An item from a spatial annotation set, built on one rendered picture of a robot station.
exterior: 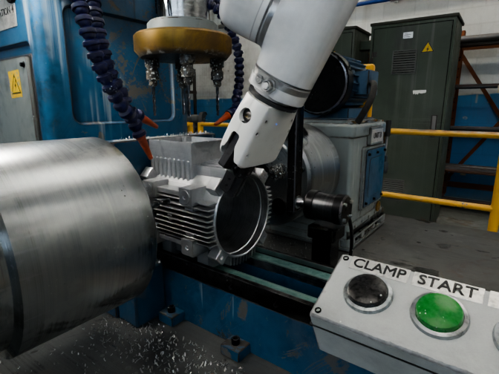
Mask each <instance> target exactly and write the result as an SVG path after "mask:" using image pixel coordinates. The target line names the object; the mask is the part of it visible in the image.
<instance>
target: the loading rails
mask: <svg viewBox="0 0 499 374"><path fill-rule="evenodd" d="M156 259H157V260H158V261H159V260H161V262H162V263H163V282H164V295H165V309H162V310H161V311H159V320H160V321H162V322H163V323H165V324H167V325H169V326H171V327H174V326H175V325H177V324H179V323H180V322H181V321H183V320H184V319H185V320H187V321H189V322H191V323H193V324H195V325H197V326H199V327H201V328H203V329H205V330H207V331H209V332H211V333H213V334H215V335H217V336H219V337H221V338H223V339H225V341H224V342H223V343H222V344H221V354H222V355H225V356H226V357H228V358H230V359H232V360H233V361H236V362H238V363H239V362H240V361H241V360H243V359H244V358H245V357H246V356H247V355H248V354H249V353H250V352H251V353H252V354H254V355H257V356H258V357H260V358H263V359H264V360H266V361H268V362H270V363H272V364H274V365H276V366H278V367H280V368H282V369H284V370H286V371H288V372H290V373H292V374H375V373H372V372H370V371H368V370H365V369H363V368H361V367H358V366H356V365H355V364H352V363H350V362H347V361H345V360H342V359H340V358H338V357H336V356H334V355H331V354H329V353H327V352H324V351H322V350H320V349H319V347H318V344H317V340H316V336H315V332H314V330H313V326H312V325H310V321H311V319H310V311H311V309H312V308H313V306H314V304H315V302H316V301H317V299H318V297H319V296H320V294H321V292H322V290H323V289H324V286H325V284H326V283H327V281H328V279H329V277H330V276H331V274H332V272H333V270H334V269H335V266H331V265H328V264H325V263H320V262H317V261H314V260H310V259H307V258H304V257H299V256H296V255H292V254H288V253H286V252H280V251H278V250H274V249H270V248H267V247H264V246H259V245H255V253H252V256H249V259H248V258H247V261H245V260H244V262H243V263H242V262H241V264H239V263H238V265H234V266H233V265H231V266H229V265H226V264H223V265H220V264H219V265H218V266H216V267H212V266H208V265H206V264H203V263H200V262H198V258H197V257H190V256H187V255H184V254H182V252H181V253H179V254H175V253H172V252H169V251H166V250H164V249H163V246H162V245H159V246H158V247H157V258H156Z"/></svg>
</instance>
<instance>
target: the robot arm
mask: <svg viewBox="0 0 499 374"><path fill-rule="evenodd" d="M358 1H359V0H220V5H219V16H220V19H221V21H222V23H223V24H224V25H225V26H226V27H227V28H228V29H230V30H231V31H232V32H234V33H237V34H238V35H240V36H242V37H244V38H245V39H248V40H250V41H251V42H254V43H256V44H257V45H259V46H260V47H261V52H260V55H259V57H258V60H257V62H256V63H255V67H254V68H253V69H252V73H251V75H250V78H249V82H250V86H249V91H247V93H246V95H245V97H244V98H243V99H242V101H241V103H240V105H239V106H238V108H237V110H236V112H235V114H234V115H233V117H232V119H231V121H230V123H229V125H228V127H227V130H226V132H225V134H224V137H223V139H222V141H221V146H220V152H221V153H224V154H223V155H222V157H221V158H220V160H219V161H218V164H219V165H220V166H222V167H223V168H226V173H225V175H224V177H223V179H222V181H221V184H220V186H219V187H220V189H221V190H222V191H224V192H225V193H226V194H227V195H228V196H229V197H230V198H233V197H237V196H238V195H239V194H240V192H241V189H242V188H243V186H244V184H245V182H246V180H247V177H248V176H249V175H251V173H252V171H253V170H254V168H255V167H256V166H257V165H263V164H266V163H271V162H272V161H274V160H275V159H276V157H277V156H278V154H279V152H280V150H281V148H282V146H283V144H284V141H285V140H286V138H287V135H288V133H289V131H290V128H291V126H292V124H293V120H294V119H295V116H296V112H297V110H298V108H300V107H302V106H303V105H304V103H305V101H306V100H307V98H308V96H309V94H310V92H311V90H312V88H313V86H314V85H315V83H316V80H317V79H318V77H319V75H320V73H321V72H322V69H323V67H324V65H325V63H326V62H327V60H328V58H329V56H330V54H331V52H332V50H333V49H334V47H335V45H336V43H337V41H338V39H339V37H340V36H341V34H342V31H343V30H344V28H345V26H346V24H347V23H348V20H349V18H350V16H351V14H352V13H353V11H354V9H355V7H356V5H357V3H358ZM246 176H247V177H246Z"/></svg>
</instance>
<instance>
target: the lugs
mask: <svg viewBox="0 0 499 374"><path fill-rule="evenodd" d="M255 170H256V174H257V175H258V176H259V177H260V178H261V179H262V180H263V182H264V183H265V182H266V180H267V178H268V174H267V173H266V171H265V170H264V169H263V168H255ZM156 176H157V172H156V170H155V169H154V168H152V167H148V166H146V167H145V168H144V170H143V172H142V173H141V175H140V177H141V178H142V179H143V180H147V179H151V178H155V177H156ZM221 181H222V179H221V178H217V177H212V178H211V180H210V181H209V183H208V185H207V186H206V190H207V191H208V192H209V193H210V194H211V195H214V196H218V197H220V196H221V195H222V193H223V191H222V190H221V189H220V187H219V186H220V184H221ZM266 237H267V233H266V232H265V231H264V232H263V234H262V236H261V238H260V240H259V241H258V242H257V243H260V244H264V241H265V240H266ZM207 257H208V258H209V259H210V260H211V261H213V262H214V263H217V264H220V265H223V264H224V262H225V260H226V258H227V255H226V254H225V253H224V252H223V251H222V250H220V249H216V248H211V250H210V252H209V254H208V256H207Z"/></svg>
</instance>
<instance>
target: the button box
mask: <svg viewBox="0 0 499 374"><path fill-rule="evenodd" d="M363 274H370V275H376V276H377V277H379V278H381V279H382V280H383V281H384V282H385V284H386V286H387V287H388V298H387V300H386V301H385V302H384V303H383V304H381V305H380V306H376V307H373V308H365V307H361V306H358V305H356V304H355V303H353V302H352V301H351V300H350V298H349V297H348V284H349V283H350V281H351V280H352V279H353V278H355V277H356V276H357V275H363ZM429 293H440V294H444V295H448V296H449V297H451V298H453V299H455V300H456V302H458V303H459V305H460V306H461V307H462V309H463V312H464V322H463V325H462V327H461V328H459V329H458V330H456V331H454V332H447V333H443V332H435V331H433V330H430V329H428V328H426V327H425V326H423V325H422V324H421V323H420V322H419V321H418V319H417V317H416V315H415V306H416V303H417V301H418V300H419V299H420V298H421V297H422V296H424V295H427V294H429ZM310 319H311V321H310V325H312V326H313V330H314V332H315V336H316V340H317V344H318V347H319V349H320V350H322V351H324V352H327V353H329V354H331V355H334V356H336V357H338V358H340V359H342V360H345V361H347V362H350V363H352V364H355V365H356V366H358V367H361V368H363V369H365V370H368V371H370V372H372V373H375V374H499V292H494V291H488V290H485V289H482V288H479V287H476V286H470V285H467V284H464V283H458V282H455V281H452V280H446V279H443V278H439V277H435V276H432V275H427V274H423V273H420V272H412V271H411V270H408V269H403V268H399V267H396V266H391V265H388V264H384V263H379V262H376V261H373V260H368V259H364V258H361V257H356V256H350V255H342V256H341V257H340V259H339V262H338V263H337V264H336V267H335V269H334V270H333V272H332V274H331V276H330V277H329V279H328V281H327V283H326V284H325V286H324V289H323V290H322V292H321V294H320V296H319V297H318V299H317V301H316V302H315V304H314V306H313V308H312V309H311V311H310Z"/></svg>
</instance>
